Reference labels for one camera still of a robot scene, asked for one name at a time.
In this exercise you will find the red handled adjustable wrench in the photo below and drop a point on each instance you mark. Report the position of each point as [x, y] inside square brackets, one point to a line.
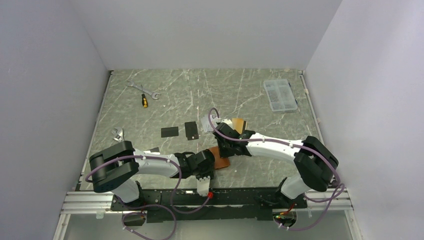
[118, 134]

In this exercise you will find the brown leather card holder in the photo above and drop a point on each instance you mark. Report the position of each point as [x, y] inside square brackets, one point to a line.
[219, 162]

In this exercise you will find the black silver credit card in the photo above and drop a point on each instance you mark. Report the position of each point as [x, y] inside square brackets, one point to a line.
[154, 150]

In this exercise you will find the black card with chip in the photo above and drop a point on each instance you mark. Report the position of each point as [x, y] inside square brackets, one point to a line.
[191, 130]

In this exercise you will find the silver open-end wrench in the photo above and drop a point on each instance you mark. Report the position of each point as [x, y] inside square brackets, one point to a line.
[154, 95]

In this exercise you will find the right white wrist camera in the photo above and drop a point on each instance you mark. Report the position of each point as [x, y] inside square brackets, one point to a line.
[226, 121]

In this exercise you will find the clear plastic organizer box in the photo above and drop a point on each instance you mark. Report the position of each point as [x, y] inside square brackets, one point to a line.
[280, 95]

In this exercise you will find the yellow black screwdriver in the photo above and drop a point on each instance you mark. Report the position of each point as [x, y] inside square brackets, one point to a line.
[144, 100]

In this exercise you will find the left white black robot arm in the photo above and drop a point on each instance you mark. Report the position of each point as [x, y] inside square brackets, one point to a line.
[113, 168]

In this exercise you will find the orange credit card stack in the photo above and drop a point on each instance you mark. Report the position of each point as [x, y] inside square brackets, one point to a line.
[239, 124]

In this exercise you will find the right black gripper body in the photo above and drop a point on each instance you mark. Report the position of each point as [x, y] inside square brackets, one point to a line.
[224, 149]

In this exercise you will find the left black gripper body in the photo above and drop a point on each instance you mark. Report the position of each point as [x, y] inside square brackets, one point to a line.
[201, 173]

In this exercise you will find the aluminium rail frame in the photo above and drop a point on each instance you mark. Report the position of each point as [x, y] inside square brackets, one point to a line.
[99, 204]

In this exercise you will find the silver striped credit card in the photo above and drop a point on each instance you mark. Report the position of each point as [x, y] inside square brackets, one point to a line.
[209, 122]

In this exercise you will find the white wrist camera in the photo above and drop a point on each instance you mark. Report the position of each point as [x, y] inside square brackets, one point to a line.
[203, 186]
[226, 121]

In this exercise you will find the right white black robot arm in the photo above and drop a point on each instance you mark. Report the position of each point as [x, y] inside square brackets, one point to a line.
[315, 164]

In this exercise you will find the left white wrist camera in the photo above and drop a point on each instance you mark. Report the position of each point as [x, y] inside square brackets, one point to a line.
[203, 186]

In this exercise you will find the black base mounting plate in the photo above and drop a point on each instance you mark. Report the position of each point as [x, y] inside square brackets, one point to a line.
[259, 203]

